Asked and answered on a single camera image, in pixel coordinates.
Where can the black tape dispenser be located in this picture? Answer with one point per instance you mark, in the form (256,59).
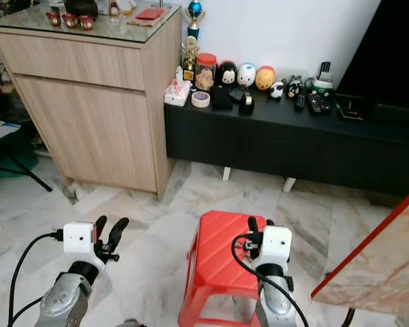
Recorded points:
(247,104)

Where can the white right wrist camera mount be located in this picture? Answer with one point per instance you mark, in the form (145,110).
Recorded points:
(274,246)

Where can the clear jar with red lid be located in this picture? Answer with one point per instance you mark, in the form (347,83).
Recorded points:
(206,72)

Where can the black board stand leg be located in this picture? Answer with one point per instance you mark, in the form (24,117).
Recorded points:
(347,317)

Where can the black television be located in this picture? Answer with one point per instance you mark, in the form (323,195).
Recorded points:
(385,48)

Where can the small panda figure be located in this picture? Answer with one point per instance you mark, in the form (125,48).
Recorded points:
(277,89)

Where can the black pouch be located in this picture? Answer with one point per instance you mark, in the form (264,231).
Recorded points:
(221,99)

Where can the orange marble pattern board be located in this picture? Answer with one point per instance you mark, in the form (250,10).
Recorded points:
(378,259)

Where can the small red cup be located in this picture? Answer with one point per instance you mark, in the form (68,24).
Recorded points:
(70,21)
(54,18)
(86,23)

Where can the gold trophy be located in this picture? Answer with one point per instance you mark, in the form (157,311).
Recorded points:
(190,56)

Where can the small black animal figure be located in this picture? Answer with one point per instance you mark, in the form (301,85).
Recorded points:
(295,86)

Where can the blue globe trophy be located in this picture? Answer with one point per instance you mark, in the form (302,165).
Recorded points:
(194,12)

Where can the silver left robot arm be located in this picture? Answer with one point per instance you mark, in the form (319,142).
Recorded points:
(61,305)

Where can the flat black box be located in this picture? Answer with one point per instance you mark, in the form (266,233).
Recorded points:
(354,107)

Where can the black tripod stand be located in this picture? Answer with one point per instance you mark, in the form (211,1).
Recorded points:
(27,172)

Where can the white tape roll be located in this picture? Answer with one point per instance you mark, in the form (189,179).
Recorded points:
(201,99)

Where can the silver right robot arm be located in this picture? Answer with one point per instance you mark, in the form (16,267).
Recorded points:
(276,303)

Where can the red box on tray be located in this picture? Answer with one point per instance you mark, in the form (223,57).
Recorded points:
(150,14)

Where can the light wooden cabinet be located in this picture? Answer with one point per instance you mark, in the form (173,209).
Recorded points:
(88,109)

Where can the slim black remote control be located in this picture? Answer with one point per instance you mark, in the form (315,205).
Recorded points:
(300,102)

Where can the black low tv console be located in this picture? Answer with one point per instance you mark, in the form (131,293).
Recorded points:
(286,143)

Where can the white round plush toy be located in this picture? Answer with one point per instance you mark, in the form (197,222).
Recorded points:
(246,74)

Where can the orange round plush toy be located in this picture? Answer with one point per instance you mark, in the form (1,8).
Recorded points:
(265,78)

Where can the red plastic stool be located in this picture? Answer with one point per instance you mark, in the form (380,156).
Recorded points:
(215,252)

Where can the black keypad device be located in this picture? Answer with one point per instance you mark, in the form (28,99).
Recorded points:
(320,103)

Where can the dark teapot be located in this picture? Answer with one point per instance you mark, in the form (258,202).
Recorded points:
(80,7)

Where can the pink white tissue box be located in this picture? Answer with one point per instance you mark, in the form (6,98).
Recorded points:
(177,93)

